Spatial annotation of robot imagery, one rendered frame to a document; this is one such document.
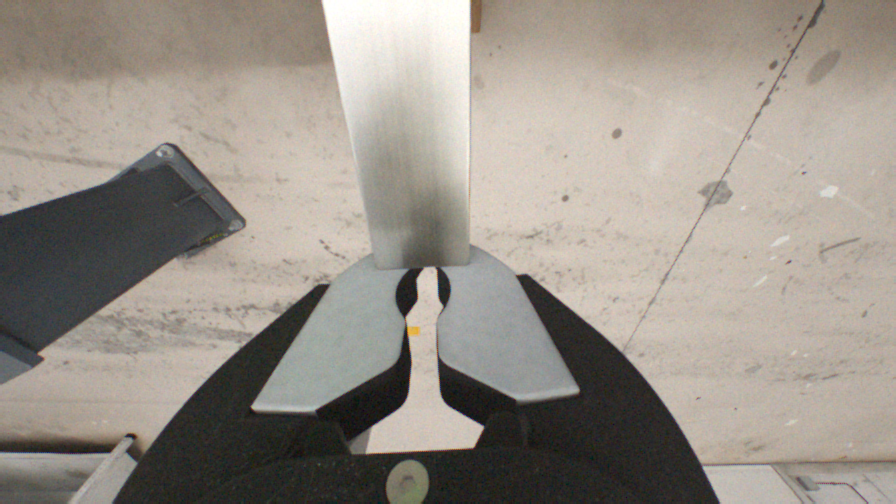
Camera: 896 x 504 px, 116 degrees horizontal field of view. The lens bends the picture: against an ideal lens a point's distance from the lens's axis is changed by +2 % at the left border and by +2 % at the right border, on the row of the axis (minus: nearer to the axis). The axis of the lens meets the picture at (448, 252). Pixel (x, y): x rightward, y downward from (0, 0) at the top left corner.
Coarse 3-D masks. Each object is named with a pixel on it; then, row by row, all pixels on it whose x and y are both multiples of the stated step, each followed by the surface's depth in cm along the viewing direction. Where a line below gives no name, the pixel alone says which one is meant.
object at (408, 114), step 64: (384, 0) 6; (448, 0) 6; (384, 64) 6; (448, 64) 6; (384, 128) 7; (448, 128) 7; (384, 192) 8; (448, 192) 8; (384, 256) 9; (448, 256) 9
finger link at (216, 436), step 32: (320, 288) 8; (288, 320) 7; (256, 352) 6; (224, 384) 6; (256, 384) 6; (192, 416) 5; (224, 416) 5; (256, 416) 5; (288, 416) 5; (160, 448) 5; (192, 448) 5; (224, 448) 5; (256, 448) 5; (288, 448) 5; (128, 480) 4; (160, 480) 4; (192, 480) 4; (224, 480) 4
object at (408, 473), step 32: (512, 416) 5; (320, 448) 5; (480, 448) 4; (512, 448) 4; (544, 448) 4; (256, 480) 4; (288, 480) 4; (320, 480) 4; (352, 480) 4; (384, 480) 4; (416, 480) 4; (448, 480) 4; (480, 480) 4; (512, 480) 4; (544, 480) 4; (576, 480) 4; (608, 480) 4
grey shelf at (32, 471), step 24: (0, 456) 153; (24, 456) 154; (48, 456) 155; (72, 456) 156; (96, 456) 157; (120, 456) 160; (0, 480) 165; (24, 480) 166; (48, 480) 166; (72, 480) 167; (96, 480) 149; (120, 480) 161
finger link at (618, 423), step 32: (544, 288) 8; (544, 320) 7; (576, 320) 7; (576, 352) 6; (608, 352) 6; (608, 384) 6; (640, 384) 5; (544, 416) 5; (576, 416) 5; (608, 416) 5; (640, 416) 5; (672, 416) 5; (576, 448) 5; (608, 448) 5; (640, 448) 5; (672, 448) 4; (640, 480) 4; (672, 480) 4; (704, 480) 4
